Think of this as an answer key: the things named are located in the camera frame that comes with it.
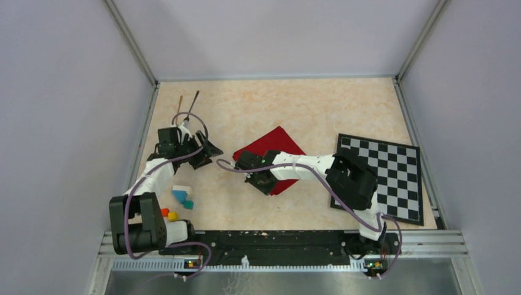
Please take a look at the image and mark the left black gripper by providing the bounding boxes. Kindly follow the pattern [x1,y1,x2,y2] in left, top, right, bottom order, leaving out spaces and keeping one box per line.
[174,130,222,169]

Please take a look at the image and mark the red cloth napkin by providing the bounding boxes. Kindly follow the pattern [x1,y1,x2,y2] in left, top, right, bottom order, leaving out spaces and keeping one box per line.
[232,125,307,197]

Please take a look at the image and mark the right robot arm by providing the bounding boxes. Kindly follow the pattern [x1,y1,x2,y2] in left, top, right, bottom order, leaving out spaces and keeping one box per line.
[234,148,386,253]

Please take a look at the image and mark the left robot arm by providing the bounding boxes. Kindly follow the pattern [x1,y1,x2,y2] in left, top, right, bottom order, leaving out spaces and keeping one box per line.
[109,124,222,259]

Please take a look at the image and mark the black fork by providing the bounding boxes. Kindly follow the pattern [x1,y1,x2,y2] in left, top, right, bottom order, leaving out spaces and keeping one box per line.
[184,90,200,121]

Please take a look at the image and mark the teal cube block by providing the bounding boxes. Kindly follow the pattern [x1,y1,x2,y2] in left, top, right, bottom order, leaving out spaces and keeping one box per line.
[183,200,194,210]

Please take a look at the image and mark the gold spoon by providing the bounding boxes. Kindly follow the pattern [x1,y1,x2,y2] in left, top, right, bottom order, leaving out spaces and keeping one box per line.
[176,95,184,114]

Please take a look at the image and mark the yellow cube block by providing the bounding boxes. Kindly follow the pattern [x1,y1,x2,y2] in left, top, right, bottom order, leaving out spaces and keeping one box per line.
[167,211,178,222]

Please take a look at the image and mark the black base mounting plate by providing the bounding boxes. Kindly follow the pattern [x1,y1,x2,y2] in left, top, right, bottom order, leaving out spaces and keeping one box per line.
[159,230,399,266]

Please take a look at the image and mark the black white checkerboard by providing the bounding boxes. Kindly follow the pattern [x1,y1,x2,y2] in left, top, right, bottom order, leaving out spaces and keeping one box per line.
[337,133,425,226]

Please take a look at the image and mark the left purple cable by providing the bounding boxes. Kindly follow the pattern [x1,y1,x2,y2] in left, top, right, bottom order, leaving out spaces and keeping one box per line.
[123,112,213,281]

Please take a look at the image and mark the purple cable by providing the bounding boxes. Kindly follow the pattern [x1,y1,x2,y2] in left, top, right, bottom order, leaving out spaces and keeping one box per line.
[216,158,404,280]
[123,112,213,281]

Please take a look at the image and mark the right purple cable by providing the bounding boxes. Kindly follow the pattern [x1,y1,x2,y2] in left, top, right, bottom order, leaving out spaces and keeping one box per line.
[216,158,404,280]

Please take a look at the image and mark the aluminium front rail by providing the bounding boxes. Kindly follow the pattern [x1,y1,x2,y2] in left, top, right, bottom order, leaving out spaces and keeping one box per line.
[98,230,468,277]

